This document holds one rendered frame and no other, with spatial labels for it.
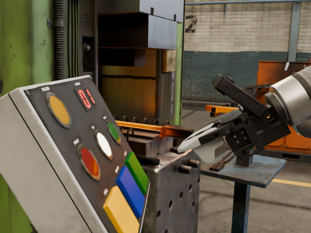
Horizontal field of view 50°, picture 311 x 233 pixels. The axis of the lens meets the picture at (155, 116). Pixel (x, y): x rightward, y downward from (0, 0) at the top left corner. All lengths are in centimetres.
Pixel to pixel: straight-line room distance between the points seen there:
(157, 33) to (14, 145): 71
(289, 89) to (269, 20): 801
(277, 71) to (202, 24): 457
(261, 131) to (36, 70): 54
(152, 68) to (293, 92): 84
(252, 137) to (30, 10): 57
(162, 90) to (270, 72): 324
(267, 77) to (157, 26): 359
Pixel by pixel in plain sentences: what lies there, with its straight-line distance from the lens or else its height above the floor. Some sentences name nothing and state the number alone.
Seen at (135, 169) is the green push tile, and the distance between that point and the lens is 68.
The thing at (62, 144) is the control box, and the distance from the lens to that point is 45.
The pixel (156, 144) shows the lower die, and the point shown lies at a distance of 111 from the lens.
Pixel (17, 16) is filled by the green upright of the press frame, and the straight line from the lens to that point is 90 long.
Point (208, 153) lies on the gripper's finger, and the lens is 67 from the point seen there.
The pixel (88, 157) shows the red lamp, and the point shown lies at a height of 110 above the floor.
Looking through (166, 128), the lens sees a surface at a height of 101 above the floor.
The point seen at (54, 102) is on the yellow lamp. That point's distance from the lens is 49.
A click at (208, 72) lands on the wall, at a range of 877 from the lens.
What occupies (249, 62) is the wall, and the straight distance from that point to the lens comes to 863.
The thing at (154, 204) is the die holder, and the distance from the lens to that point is 105.
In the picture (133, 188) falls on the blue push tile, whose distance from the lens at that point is 61.
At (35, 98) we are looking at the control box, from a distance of 45.
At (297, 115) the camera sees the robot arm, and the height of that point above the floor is 114.
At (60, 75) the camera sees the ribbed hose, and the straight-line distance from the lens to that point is 90.
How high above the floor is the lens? 124
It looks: 10 degrees down
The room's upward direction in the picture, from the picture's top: 2 degrees clockwise
